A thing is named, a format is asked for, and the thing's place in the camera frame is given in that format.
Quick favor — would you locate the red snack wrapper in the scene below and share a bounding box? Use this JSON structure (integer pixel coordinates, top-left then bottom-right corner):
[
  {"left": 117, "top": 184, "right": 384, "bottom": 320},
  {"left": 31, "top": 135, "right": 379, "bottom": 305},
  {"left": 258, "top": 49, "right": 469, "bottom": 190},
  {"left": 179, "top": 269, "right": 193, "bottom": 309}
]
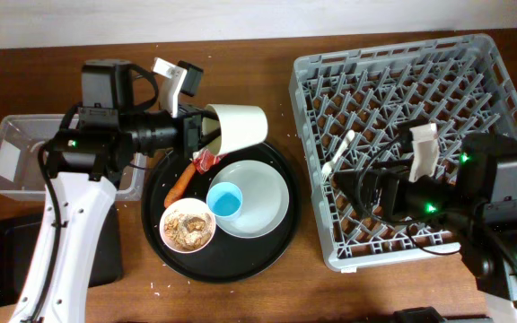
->
[{"left": 192, "top": 148, "right": 225, "bottom": 174}]

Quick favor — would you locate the white cup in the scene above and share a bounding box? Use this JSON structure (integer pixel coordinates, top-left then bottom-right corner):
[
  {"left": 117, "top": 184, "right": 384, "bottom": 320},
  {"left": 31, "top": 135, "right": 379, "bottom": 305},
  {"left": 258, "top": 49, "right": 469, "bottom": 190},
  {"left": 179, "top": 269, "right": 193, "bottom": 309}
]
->
[{"left": 202, "top": 104, "right": 268, "bottom": 156}]

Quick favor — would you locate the orange carrot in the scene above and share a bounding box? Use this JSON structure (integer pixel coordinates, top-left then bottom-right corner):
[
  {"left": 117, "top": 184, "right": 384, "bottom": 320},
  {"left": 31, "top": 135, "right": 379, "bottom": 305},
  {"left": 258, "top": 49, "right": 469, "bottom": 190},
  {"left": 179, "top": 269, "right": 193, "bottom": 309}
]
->
[{"left": 164, "top": 162, "right": 197, "bottom": 207}]

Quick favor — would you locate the blue cup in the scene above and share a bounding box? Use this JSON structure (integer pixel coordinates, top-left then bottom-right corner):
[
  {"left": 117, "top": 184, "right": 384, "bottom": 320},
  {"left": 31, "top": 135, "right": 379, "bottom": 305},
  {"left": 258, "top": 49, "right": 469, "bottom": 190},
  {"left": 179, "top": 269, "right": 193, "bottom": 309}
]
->
[{"left": 206, "top": 182, "right": 243, "bottom": 221}]

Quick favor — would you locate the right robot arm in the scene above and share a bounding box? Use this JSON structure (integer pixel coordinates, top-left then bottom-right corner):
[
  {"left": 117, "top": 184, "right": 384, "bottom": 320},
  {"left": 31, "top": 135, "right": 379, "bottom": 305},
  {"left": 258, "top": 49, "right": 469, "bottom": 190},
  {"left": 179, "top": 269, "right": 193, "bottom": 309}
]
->
[{"left": 334, "top": 133, "right": 517, "bottom": 322}]

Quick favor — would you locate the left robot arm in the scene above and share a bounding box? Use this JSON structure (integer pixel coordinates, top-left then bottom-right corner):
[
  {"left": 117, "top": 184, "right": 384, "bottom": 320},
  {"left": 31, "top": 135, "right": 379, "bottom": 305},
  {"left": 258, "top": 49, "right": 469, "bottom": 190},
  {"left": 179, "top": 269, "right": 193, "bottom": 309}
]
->
[{"left": 11, "top": 58, "right": 218, "bottom": 322}]

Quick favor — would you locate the grey dishwasher rack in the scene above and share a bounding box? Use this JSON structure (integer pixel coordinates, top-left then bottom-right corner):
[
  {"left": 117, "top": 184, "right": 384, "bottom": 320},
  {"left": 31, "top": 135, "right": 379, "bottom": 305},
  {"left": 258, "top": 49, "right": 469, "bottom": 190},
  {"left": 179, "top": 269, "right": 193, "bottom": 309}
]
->
[{"left": 289, "top": 34, "right": 517, "bottom": 273}]

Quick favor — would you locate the white plastic spoon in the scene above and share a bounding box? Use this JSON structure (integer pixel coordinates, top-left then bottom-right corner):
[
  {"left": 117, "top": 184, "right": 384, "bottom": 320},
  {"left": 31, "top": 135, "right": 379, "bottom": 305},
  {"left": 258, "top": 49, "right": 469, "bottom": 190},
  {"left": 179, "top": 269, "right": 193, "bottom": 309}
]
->
[{"left": 321, "top": 130, "right": 355, "bottom": 182}]

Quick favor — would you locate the bowl with food scraps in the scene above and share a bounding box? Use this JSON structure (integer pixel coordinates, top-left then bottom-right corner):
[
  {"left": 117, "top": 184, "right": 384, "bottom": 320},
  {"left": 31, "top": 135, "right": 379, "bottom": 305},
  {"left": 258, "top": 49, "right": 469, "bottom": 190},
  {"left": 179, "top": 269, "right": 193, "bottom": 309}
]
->
[{"left": 159, "top": 198, "right": 216, "bottom": 254}]

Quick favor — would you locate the light grey plate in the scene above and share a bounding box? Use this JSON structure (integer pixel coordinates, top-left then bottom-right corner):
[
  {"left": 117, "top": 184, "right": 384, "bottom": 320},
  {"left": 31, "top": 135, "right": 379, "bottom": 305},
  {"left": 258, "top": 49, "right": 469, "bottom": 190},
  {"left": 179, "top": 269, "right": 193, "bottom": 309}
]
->
[{"left": 209, "top": 160, "right": 290, "bottom": 239}]

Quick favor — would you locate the round black tray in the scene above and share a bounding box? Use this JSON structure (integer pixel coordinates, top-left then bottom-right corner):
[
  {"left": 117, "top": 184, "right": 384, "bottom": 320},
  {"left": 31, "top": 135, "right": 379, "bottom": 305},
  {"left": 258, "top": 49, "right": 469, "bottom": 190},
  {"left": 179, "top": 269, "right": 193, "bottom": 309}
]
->
[{"left": 142, "top": 143, "right": 302, "bottom": 284}]

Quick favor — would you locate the clear plastic bin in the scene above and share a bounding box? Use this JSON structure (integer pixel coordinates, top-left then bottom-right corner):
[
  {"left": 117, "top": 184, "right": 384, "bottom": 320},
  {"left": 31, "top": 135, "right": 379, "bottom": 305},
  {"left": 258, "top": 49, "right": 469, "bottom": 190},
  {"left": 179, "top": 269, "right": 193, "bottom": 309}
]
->
[{"left": 0, "top": 114, "right": 145, "bottom": 202}]

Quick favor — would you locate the black rectangular tray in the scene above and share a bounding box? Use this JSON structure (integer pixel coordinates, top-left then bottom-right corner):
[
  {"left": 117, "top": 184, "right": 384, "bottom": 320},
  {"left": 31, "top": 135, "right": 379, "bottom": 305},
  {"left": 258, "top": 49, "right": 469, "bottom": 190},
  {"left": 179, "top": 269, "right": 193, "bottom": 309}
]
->
[{"left": 0, "top": 207, "right": 123, "bottom": 307}]

